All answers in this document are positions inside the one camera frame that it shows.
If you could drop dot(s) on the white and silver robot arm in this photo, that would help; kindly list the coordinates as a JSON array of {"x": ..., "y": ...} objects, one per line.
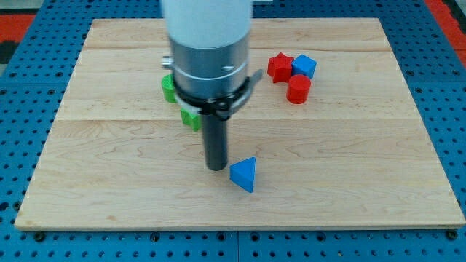
[{"x": 209, "y": 44}]

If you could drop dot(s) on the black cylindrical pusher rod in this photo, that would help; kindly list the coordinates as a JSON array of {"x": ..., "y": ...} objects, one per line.
[{"x": 214, "y": 134}]

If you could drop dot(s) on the black clamp with lever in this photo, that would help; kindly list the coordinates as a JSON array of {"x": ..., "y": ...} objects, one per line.
[{"x": 223, "y": 107}]

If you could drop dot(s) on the blue triangular block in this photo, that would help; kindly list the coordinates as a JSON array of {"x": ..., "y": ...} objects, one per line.
[{"x": 243, "y": 174}]

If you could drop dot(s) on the red star block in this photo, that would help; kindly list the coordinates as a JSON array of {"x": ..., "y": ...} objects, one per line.
[{"x": 280, "y": 68}]

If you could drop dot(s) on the red cylinder block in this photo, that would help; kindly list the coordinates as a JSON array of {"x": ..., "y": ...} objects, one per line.
[{"x": 298, "y": 89}]

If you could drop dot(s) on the green cylinder block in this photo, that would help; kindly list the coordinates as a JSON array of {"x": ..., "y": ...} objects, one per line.
[{"x": 168, "y": 88}]

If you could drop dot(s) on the blue cube block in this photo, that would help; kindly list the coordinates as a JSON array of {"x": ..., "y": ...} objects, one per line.
[{"x": 304, "y": 65}]

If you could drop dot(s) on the wooden board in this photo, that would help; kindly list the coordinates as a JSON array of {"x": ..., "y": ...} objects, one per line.
[{"x": 355, "y": 156}]

